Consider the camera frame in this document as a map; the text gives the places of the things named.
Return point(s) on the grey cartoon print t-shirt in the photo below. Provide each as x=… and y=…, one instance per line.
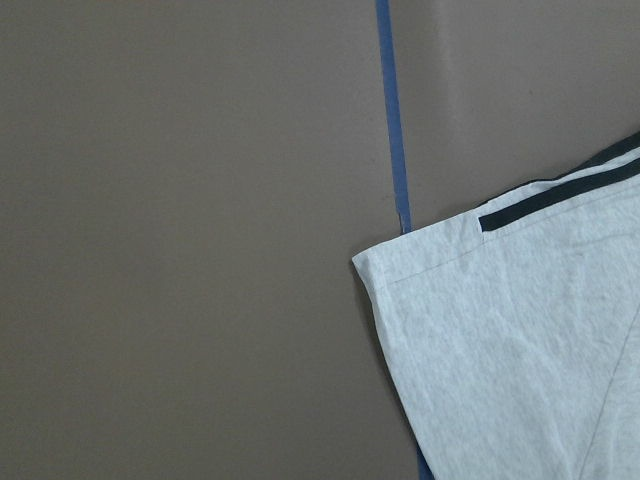
x=511, y=331

